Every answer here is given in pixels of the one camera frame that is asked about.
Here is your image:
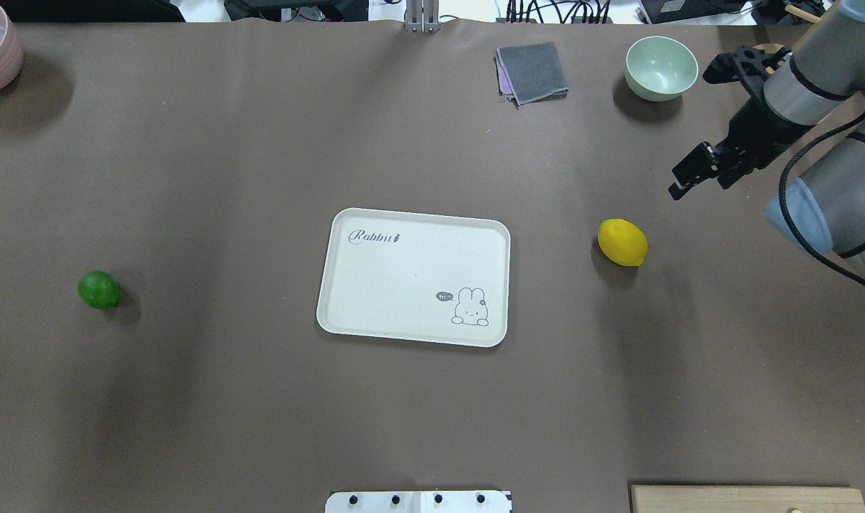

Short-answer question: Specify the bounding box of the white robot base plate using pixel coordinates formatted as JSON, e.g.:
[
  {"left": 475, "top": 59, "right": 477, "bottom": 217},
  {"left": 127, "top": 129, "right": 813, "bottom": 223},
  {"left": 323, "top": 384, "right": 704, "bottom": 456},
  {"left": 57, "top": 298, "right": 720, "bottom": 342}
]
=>
[{"left": 324, "top": 489, "right": 514, "bottom": 512}]

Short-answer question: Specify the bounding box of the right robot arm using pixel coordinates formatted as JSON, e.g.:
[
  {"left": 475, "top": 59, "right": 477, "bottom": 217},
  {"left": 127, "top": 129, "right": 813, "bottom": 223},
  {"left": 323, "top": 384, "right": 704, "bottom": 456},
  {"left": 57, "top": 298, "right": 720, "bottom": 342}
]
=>
[{"left": 669, "top": 1, "right": 865, "bottom": 288}]

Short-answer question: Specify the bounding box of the wooden cutting board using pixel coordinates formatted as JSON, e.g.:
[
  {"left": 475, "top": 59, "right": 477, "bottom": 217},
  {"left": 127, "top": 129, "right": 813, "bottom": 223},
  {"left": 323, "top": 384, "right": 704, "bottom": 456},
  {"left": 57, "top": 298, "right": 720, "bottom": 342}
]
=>
[{"left": 631, "top": 484, "right": 865, "bottom": 512}]

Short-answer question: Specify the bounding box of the aluminium frame post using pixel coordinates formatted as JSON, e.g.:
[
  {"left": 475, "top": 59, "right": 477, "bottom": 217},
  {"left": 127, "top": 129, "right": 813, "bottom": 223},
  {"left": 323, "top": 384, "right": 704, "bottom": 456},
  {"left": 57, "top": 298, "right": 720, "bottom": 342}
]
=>
[{"left": 403, "top": 0, "right": 441, "bottom": 33}]

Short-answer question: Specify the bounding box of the mint green bowl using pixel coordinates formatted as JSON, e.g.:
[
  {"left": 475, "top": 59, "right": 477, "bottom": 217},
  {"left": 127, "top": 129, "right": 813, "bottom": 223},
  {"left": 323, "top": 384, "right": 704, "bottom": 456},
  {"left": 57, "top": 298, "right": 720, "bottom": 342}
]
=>
[{"left": 624, "top": 36, "right": 699, "bottom": 102}]

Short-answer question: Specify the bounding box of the white rabbit tray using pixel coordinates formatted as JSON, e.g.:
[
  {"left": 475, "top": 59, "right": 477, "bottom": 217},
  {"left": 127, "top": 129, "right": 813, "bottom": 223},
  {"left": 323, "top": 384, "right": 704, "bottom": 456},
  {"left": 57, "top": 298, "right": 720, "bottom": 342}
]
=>
[{"left": 316, "top": 207, "right": 511, "bottom": 348}]

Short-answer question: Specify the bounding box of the wooden mug tree stand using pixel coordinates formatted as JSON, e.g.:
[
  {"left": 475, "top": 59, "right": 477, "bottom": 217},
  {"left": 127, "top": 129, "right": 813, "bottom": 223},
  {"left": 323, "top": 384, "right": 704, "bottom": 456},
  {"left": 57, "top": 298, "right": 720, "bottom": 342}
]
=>
[{"left": 752, "top": 1, "right": 832, "bottom": 56}]

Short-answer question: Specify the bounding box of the yellow lemon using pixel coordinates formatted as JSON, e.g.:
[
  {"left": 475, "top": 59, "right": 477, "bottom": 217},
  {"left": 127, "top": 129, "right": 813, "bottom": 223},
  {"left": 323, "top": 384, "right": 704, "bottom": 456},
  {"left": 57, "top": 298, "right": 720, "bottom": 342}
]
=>
[{"left": 596, "top": 218, "right": 650, "bottom": 267}]

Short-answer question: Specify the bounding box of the green lime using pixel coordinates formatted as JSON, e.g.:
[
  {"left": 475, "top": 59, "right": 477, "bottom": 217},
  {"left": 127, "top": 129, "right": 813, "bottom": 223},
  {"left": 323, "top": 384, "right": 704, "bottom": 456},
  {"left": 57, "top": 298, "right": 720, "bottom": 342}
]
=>
[{"left": 78, "top": 270, "right": 120, "bottom": 311}]

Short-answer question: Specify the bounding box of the grey folded cloth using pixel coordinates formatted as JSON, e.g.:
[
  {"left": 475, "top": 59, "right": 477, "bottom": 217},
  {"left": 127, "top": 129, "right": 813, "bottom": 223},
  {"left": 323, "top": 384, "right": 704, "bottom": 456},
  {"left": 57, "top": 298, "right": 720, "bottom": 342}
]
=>
[{"left": 494, "top": 42, "right": 569, "bottom": 106}]

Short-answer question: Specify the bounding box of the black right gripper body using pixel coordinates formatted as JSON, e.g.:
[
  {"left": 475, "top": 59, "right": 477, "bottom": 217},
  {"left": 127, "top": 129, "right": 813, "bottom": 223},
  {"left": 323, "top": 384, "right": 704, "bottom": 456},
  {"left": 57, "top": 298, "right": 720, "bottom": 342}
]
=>
[{"left": 715, "top": 98, "right": 811, "bottom": 190}]

